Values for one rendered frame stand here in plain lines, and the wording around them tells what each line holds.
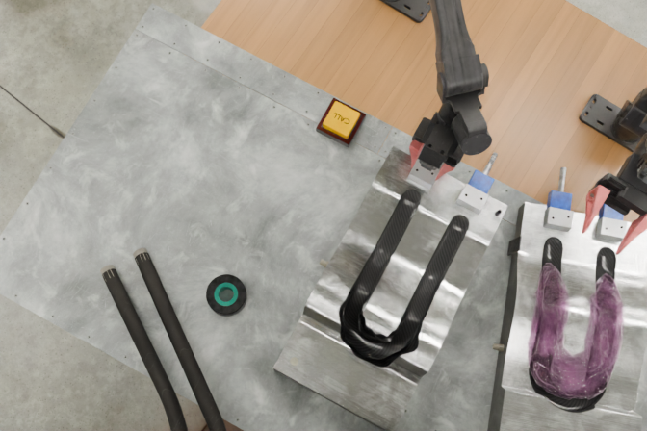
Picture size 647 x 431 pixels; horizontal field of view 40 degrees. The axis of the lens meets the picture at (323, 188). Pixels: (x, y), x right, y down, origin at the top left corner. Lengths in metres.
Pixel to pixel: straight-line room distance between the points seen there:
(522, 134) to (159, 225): 0.79
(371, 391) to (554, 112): 0.72
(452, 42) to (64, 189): 0.86
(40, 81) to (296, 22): 1.14
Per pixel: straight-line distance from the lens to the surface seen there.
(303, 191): 1.85
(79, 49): 2.91
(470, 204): 1.75
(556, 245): 1.85
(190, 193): 1.86
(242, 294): 1.77
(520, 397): 1.73
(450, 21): 1.57
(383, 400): 1.74
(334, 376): 1.73
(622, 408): 1.82
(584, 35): 2.07
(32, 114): 2.87
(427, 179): 1.75
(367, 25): 1.99
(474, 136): 1.57
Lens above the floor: 2.59
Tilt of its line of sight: 75 degrees down
